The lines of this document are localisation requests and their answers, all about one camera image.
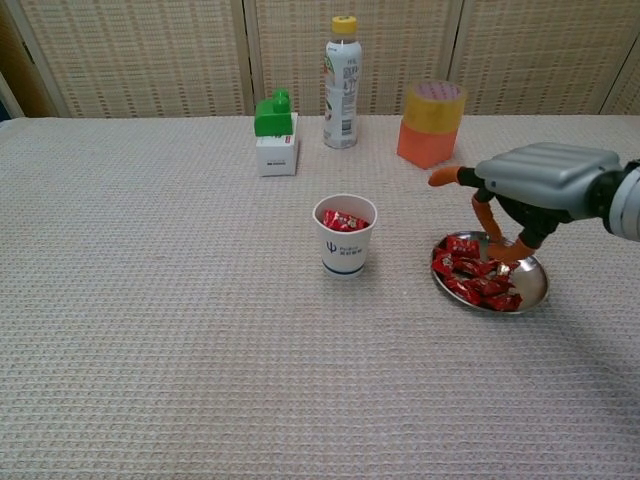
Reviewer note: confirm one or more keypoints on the white bottle yellow cap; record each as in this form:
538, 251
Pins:
342, 100

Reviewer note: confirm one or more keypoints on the brown wooden board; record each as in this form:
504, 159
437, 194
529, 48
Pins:
25, 85

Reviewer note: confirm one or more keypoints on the red candy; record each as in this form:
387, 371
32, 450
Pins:
460, 290
336, 219
357, 223
442, 262
462, 245
502, 301
492, 285
472, 266

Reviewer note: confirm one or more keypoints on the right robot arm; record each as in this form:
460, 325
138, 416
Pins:
627, 205

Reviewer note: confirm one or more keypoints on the right orange-tipped robot hand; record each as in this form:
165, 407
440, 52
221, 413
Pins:
545, 175

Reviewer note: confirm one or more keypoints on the white paper cup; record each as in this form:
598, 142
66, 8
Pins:
345, 255

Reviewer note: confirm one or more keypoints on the green toy block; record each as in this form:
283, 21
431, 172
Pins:
272, 122

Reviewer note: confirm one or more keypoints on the metal bowl of red candies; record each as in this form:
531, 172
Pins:
530, 285

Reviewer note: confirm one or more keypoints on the orange drink cup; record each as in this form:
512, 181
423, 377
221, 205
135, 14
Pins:
432, 117

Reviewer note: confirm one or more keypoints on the orange plastic block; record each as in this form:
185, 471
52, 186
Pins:
425, 147

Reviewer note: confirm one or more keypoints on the small white box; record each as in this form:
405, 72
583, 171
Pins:
277, 157

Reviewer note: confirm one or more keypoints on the woven bamboo folding screen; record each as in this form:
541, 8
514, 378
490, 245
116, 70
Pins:
150, 50

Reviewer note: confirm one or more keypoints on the beige woven tablecloth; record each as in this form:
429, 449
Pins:
200, 300

